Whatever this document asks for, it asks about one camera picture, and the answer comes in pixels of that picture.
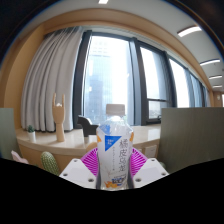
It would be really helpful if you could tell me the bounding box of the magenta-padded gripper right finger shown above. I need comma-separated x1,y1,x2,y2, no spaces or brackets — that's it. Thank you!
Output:
130,147,169,190

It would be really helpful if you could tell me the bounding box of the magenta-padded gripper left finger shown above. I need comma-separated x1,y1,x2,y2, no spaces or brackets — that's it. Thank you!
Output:
59,147,100,190

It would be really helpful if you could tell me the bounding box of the clear plastic drink bottle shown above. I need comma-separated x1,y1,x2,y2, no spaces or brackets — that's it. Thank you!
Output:
95,103,135,191

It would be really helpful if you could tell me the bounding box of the tall green ceramic cactus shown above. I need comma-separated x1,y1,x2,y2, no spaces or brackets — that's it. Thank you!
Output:
40,151,61,177

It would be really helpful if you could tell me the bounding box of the black wooden horse figure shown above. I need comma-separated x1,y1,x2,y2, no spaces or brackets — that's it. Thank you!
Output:
77,115,100,138

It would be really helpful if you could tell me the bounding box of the grey-green desk divider panel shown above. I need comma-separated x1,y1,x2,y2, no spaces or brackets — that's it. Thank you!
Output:
0,107,21,161
157,106,224,175

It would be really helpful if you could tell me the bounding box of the wooden hand model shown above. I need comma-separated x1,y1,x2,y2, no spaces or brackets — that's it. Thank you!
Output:
51,92,67,143

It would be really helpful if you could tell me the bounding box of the grey-white curtain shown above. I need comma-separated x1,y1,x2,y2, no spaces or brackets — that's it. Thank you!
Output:
20,26,84,133

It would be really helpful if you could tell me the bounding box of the dark-framed window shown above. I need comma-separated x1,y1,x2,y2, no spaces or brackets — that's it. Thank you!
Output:
73,29,213,129

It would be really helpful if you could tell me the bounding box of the white wall socket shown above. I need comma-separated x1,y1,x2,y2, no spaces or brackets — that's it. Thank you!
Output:
143,144,158,159

